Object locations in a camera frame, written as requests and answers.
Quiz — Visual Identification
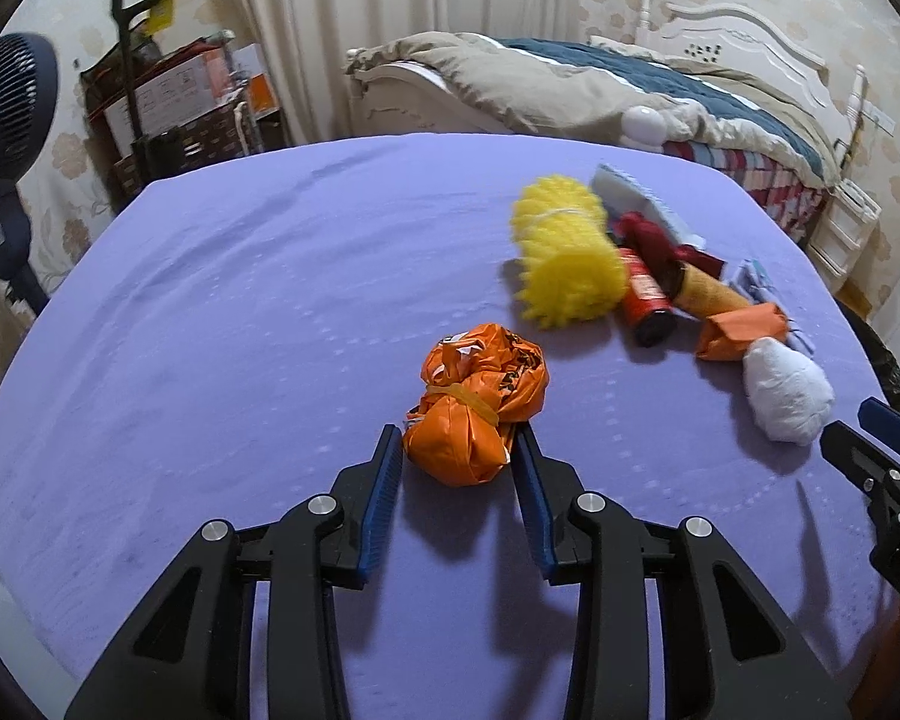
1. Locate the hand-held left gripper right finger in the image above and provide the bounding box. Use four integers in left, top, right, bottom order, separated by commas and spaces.
511, 427, 852, 720

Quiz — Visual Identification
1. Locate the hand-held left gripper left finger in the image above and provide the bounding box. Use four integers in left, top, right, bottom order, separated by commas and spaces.
64, 424, 406, 720

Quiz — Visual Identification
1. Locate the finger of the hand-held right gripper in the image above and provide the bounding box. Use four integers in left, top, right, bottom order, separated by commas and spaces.
857, 396, 900, 467
820, 420, 900, 533

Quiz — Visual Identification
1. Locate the bin with black bag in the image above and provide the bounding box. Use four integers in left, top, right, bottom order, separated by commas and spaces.
862, 304, 900, 428

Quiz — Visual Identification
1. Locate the orange plastic bag bundle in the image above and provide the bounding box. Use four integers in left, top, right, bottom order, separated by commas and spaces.
403, 322, 551, 488

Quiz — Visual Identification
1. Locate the red tube with black cap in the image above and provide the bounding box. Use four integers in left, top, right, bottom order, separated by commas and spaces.
616, 247, 677, 348

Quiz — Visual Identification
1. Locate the yellow foam net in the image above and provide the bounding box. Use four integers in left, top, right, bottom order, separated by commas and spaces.
511, 174, 627, 332

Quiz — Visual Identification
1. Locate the teal and white sachet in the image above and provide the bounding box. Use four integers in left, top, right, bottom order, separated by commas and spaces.
592, 163, 710, 250

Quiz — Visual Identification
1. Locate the white crumpled bag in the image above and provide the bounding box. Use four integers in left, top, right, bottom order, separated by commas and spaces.
742, 337, 836, 443

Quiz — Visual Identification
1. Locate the orange folded cloth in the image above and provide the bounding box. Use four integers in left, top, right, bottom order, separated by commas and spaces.
694, 302, 790, 362

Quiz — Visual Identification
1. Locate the light purple crumpled tissue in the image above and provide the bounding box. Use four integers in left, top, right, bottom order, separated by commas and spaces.
727, 259, 818, 357

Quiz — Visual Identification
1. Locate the white drawer unit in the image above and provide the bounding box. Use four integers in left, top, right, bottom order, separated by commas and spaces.
808, 181, 882, 293

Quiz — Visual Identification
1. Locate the tan waffle cone wrapper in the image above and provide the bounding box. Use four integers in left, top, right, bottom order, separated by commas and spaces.
675, 259, 752, 323

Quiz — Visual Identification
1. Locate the purple tablecloth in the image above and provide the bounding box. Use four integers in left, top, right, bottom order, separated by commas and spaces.
0, 133, 900, 720

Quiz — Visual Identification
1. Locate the plaid bedsheet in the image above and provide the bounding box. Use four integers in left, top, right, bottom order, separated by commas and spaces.
664, 139, 830, 245

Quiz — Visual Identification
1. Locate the dark red wrapper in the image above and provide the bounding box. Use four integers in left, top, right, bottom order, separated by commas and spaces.
619, 211, 725, 293

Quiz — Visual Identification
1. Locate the bed with quilt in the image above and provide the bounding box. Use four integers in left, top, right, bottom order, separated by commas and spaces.
343, 0, 871, 188

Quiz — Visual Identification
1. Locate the beige and blue quilt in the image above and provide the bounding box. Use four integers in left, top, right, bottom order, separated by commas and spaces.
345, 31, 841, 185

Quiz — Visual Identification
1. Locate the white and orange box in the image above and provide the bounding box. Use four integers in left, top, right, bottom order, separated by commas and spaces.
225, 43, 275, 121

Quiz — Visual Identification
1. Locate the dark box with orange panel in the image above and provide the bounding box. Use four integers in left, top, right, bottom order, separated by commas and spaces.
81, 37, 233, 158

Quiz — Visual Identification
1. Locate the black hand trolley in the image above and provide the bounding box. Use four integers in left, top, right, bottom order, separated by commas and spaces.
111, 0, 167, 188

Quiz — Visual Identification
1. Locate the cream curtain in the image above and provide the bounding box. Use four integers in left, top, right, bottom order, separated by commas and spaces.
187, 0, 582, 143

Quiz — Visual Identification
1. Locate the black fan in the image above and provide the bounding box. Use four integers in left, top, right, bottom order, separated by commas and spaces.
0, 31, 61, 316

